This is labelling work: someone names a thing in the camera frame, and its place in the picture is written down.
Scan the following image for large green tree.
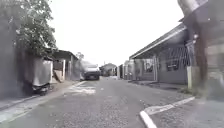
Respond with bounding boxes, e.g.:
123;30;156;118
13;0;58;58

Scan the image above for row of low buildings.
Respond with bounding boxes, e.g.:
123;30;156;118
116;59;136;81

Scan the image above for small distant building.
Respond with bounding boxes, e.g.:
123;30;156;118
99;62;118;78

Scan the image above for white van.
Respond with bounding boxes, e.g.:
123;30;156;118
80;63;101;81

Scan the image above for dark small vehicle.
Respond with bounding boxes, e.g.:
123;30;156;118
31;82;52;97

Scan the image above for grey asphalt road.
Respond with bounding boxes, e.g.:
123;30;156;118
0;75;224;128

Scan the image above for blurred grey building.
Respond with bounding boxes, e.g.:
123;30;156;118
176;0;224;99

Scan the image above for grey building with sloped roof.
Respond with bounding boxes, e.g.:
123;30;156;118
128;23;198;86

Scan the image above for grey concrete wall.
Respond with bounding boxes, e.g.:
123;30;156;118
0;0;54;101

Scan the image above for robot's own part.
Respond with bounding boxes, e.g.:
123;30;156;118
139;110;158;128

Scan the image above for building with dark roof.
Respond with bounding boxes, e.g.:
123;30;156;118
49;49;83;83

